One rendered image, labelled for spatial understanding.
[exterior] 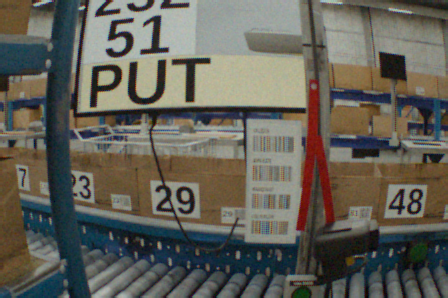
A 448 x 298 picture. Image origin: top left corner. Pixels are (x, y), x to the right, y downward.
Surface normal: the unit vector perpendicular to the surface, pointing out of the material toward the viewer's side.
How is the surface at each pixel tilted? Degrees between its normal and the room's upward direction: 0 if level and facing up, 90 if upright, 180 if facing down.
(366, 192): 90
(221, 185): 90
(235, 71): 86
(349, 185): 90
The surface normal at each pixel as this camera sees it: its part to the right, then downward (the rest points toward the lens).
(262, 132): -0.26, 0.12
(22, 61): 0.96, 0.04
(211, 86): 0.08, 0.05
